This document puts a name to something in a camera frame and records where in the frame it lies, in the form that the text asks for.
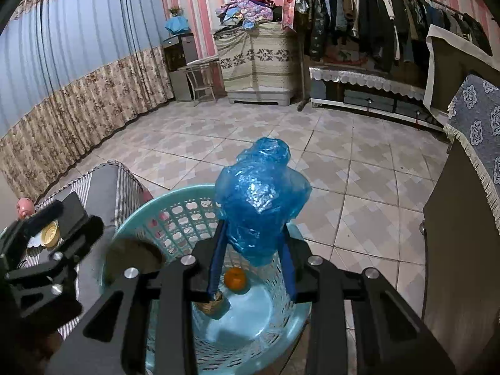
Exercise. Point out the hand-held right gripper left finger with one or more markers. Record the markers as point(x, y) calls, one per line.
point(217, 265)

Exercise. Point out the metal clothes rack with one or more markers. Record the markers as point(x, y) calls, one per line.
point(302, 86)

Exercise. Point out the blue plastic bag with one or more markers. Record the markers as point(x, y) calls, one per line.
point(258, 195)

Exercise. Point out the pile of colourful clothes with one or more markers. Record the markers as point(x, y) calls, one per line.
point(246, 11)

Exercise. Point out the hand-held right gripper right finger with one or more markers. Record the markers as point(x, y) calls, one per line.
point(288, 269)

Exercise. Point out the row of hanging clothes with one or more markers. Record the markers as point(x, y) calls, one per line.
point(371, 19)

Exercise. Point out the brown scrap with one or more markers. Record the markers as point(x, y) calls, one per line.
point(214, 305)

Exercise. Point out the patterned cloth covered chest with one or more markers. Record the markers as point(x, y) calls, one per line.
point(258, 62)

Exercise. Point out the small potted plant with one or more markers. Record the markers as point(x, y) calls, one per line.
point(175, 11)

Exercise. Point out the white lace cloth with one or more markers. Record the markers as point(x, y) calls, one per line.
point(363, 78)

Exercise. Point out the white trimmed brown cloth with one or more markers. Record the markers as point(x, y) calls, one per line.
point(449, 62)

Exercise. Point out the orange fruit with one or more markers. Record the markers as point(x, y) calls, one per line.
point(235, 280)

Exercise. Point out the blue and floral curtain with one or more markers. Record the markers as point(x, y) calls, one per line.
point(78, 105)

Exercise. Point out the low white cabinet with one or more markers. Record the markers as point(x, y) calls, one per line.
point(367, 99)

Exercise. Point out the blue flower patterned fringed cloth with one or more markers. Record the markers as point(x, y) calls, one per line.
point(476, 121)

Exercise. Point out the grey water dispenser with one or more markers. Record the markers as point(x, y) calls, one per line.
point(179, 62)

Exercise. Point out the teal plastic basket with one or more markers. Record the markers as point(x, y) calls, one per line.
point(250, 320)

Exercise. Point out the white folding table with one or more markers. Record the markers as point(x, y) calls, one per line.
point(203, 66)

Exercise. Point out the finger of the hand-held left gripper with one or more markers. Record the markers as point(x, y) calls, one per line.
point(43, 215)
point(78, 238)

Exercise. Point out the pink piggy bank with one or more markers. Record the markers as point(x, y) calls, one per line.
point(24, 206)

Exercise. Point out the pink hanging bag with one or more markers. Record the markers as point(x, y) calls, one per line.
point(289, 11)

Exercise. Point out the small yellow cup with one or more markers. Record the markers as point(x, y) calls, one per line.
point(50, 235)

